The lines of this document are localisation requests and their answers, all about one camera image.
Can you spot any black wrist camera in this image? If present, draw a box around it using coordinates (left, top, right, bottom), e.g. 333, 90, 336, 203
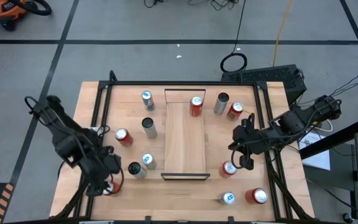
239, 154, 255, 170
103, 153, 123, 174

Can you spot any black aluminium table frame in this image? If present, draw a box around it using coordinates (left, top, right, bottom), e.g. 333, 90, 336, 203
50, 70, 315, 224

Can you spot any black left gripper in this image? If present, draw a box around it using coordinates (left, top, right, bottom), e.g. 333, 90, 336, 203
85, 151, 113, 196

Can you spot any yellow hanging cable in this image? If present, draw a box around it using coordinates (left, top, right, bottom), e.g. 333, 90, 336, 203
272, 0, 293, 68

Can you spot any white paper sheet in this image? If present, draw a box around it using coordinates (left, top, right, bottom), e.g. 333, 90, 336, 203
300, 132, 331, 171

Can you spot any wooden shelf with black frames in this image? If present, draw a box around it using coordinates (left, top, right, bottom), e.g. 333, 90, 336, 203
160, 88, 211, 181

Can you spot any black vacuum hose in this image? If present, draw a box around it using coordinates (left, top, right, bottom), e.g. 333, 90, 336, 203
11, 0, 52, 16

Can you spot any black desk beam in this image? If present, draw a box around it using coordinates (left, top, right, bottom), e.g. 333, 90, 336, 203
299, 118, 358, 160

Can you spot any white tall Celsius can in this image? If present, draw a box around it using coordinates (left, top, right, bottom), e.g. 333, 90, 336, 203
127, 161, 148, 180
141, 117, 158, 139
213, 92, 230, 116

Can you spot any red soda can blue logo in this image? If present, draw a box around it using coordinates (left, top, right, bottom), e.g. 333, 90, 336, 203
189, 95, 204, 118
103, 180, 121, 196
218, 160, 238, 179

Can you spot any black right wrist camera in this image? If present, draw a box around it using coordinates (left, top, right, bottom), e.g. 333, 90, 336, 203
239, 154, 255, 170

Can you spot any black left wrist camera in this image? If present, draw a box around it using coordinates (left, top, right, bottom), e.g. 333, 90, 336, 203
103, 153, 123, 174

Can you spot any black hanging cable with coil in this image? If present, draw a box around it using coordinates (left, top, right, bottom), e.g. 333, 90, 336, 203
219, 0, 249, 74

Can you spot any black floor cable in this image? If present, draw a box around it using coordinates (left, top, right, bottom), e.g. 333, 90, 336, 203
143, 0, 167, 9
188, 0, 241, 12

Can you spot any silver blue slim can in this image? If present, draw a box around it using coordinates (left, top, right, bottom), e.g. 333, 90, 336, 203
218, 191, 237, 206
141, 152, 157, 170
141, 90, 155, 112

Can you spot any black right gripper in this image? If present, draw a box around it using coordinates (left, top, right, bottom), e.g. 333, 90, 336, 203
228, 113, 262, 156

